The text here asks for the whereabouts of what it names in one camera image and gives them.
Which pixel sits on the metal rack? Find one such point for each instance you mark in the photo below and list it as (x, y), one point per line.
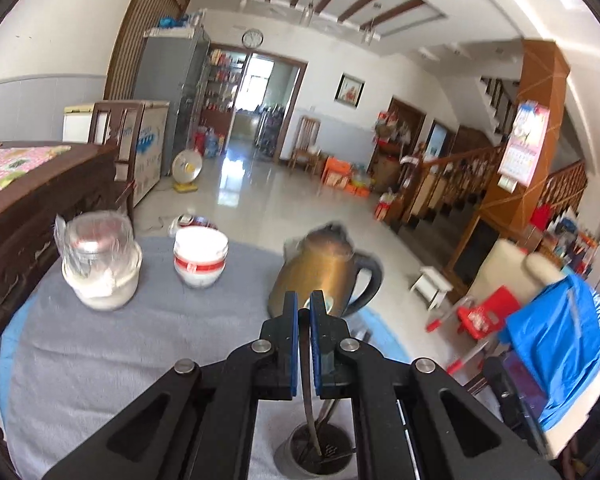
(271, 132)

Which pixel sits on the round wall clock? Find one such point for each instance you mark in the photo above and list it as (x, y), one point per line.
(252, 38)

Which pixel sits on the blue table cover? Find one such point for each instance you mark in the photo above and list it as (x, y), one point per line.
(10, 355)

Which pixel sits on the blue plastic bag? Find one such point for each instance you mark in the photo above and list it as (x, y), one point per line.
(560, 330)

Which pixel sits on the dark carved wooden bench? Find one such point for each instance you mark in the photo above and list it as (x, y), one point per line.
(20, 240)

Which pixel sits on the plastic-wrapped glass jar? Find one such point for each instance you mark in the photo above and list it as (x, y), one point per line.
(97, 240)

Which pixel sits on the round heater yellow base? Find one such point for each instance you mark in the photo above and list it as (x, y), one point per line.
(187, 166)

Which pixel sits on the wall calendar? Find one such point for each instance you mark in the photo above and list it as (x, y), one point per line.
(522, 145)

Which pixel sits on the dark chopstick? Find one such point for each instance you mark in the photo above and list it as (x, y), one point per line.
(305, 360)

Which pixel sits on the grey table cloth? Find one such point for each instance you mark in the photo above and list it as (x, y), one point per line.
(130, 350)

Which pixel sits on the white chest freezer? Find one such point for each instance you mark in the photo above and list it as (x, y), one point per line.
(150, 155)

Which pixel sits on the framed wall picture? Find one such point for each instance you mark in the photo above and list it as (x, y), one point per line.
(350, 90)

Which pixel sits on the wooden slatted door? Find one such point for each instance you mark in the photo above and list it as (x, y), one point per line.
(140, 25)

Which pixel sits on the light wooden chair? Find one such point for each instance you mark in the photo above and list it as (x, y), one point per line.
(305, 145)

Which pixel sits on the metal utensil holder cup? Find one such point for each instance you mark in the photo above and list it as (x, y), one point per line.
(300, 460)

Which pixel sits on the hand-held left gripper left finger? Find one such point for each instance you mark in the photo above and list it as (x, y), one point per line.
(291, 340)

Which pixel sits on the blue bundle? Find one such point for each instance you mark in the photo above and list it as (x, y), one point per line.
(172, 22)

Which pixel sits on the bunch of dark chopsticks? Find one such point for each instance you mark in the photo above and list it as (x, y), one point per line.
(326, 412)

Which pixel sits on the orange cardboard box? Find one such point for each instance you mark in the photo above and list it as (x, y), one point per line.
(337, 172)

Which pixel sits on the grey refrigerator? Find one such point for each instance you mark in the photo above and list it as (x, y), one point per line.
(165, 70)

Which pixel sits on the metal tube red cap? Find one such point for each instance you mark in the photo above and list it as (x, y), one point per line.
(470, 356)

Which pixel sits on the beige armchair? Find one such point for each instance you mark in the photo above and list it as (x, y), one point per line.
(505, 265)

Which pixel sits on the wooden cabinet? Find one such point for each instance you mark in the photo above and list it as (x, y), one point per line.
(395, 160)

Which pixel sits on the dark wooden chair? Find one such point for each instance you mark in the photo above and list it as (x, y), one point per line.
(130, 130)

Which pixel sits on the wooden stair railing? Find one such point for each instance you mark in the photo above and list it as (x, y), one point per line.
(455, 175)

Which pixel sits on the pink checked cloth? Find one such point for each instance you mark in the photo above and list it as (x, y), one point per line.
(10, 167)

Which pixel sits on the brown wooden stool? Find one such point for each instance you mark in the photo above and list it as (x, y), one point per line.
(510, 385)

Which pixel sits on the orange wooden pillar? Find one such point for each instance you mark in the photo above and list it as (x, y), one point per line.
(537, 75)

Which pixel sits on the red plastic chair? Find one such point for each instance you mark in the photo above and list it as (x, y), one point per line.
(490, 310)

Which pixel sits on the small white stool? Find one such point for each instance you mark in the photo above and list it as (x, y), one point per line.
(432, 280)

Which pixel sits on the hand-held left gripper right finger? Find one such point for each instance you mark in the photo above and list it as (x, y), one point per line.
(317, 340)

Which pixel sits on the blue water jug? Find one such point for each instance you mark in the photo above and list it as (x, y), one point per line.
(212, 145)

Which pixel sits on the brass electric kettle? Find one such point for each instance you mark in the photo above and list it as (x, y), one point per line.
(310, 270)

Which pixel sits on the shelf of bottles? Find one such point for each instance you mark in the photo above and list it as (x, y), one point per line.
(222, 90)

